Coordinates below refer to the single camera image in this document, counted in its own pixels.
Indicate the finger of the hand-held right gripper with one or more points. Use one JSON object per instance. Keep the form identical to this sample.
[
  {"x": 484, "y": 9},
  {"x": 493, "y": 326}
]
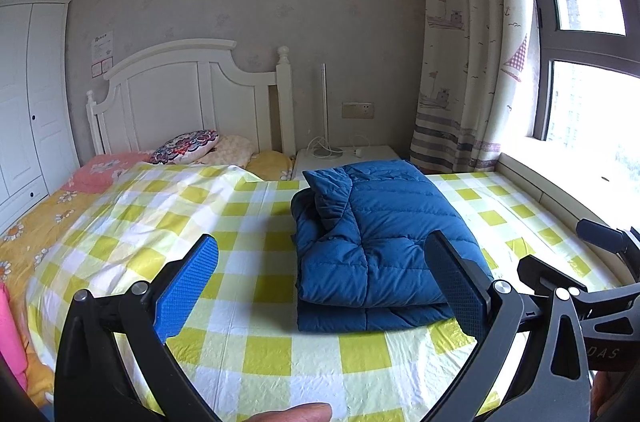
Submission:
[
  {"x": 545, "y": 274},
  {"x": 600, "y": 232}
]

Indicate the yellow floral bed sheet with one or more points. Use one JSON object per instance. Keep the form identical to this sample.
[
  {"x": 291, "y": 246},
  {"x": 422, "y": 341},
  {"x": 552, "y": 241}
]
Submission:
[{"x": 40, "y": 232}]

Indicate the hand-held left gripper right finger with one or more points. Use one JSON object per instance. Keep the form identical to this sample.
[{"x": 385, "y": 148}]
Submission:
[{"x": 452, "y": 287}]

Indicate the white wardrobe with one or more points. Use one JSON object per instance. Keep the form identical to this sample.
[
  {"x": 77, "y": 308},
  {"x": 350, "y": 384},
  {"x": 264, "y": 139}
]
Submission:
[{"x": 25, "y": 102}]

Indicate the window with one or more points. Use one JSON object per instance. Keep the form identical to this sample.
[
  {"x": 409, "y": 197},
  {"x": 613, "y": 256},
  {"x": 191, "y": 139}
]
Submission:
[{"x": 585, "y": 102}]

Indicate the person's left hand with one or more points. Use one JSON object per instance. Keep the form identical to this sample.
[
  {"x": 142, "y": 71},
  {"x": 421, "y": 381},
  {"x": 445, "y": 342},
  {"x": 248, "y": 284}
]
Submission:
[{"x": 295, "y": 414}]

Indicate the beige window sill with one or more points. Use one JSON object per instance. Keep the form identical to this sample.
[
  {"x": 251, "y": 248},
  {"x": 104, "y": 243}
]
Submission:
[{"x": 550, "y": 182}]

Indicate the wall socket panel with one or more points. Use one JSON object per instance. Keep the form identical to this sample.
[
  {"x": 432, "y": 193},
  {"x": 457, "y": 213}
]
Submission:
[{"x": 357, "y": 110}]

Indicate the white nightstand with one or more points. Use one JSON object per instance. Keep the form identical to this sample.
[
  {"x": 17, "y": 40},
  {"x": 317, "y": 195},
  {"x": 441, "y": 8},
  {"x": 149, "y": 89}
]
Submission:
[{"x": 320, "y": 162}]

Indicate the pink floral quilt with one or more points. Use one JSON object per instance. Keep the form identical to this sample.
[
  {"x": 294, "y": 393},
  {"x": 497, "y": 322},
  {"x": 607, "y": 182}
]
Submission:
[{"x": 100, "y": 167}]

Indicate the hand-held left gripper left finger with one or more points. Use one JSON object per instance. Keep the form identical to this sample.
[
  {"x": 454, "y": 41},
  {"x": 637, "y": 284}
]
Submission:
[{"x": 190, "y": 287}]

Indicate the printed curtain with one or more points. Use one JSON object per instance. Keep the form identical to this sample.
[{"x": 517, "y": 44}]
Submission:
[{"x": 465, "y": 52}]

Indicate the silver lamp stand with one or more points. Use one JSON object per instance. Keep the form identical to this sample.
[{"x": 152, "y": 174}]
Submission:
[{"x": 323, "y": 102}]

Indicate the blue puffer jacket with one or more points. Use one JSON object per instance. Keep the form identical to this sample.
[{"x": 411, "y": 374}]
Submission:
[{"x": 380, "y": 242}]

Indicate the pink cloth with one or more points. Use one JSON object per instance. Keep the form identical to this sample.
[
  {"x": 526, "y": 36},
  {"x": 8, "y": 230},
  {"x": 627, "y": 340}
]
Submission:
[{"x": 10, "y": 337}]

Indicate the pale checked pillow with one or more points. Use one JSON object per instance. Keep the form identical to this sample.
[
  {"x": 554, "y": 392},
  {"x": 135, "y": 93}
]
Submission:
[{"x": 232, "y": 150}]

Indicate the paper wall notice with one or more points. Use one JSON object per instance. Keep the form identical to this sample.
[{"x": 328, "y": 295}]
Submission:
[{"x": 102, "y": 47}]

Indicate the person's right hand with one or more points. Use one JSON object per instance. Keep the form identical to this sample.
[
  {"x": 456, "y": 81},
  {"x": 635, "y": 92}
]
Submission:
[{"x": 612, "y": 397}]

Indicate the floral patterned pillow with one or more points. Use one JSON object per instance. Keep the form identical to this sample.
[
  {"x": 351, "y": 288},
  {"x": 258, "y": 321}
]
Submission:
[{"x": 185, "y": 147}]

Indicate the white bed headboard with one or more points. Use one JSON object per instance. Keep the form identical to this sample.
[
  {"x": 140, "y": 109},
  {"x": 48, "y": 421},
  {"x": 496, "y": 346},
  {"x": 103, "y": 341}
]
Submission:
[{"x": 165, "y": 102}]

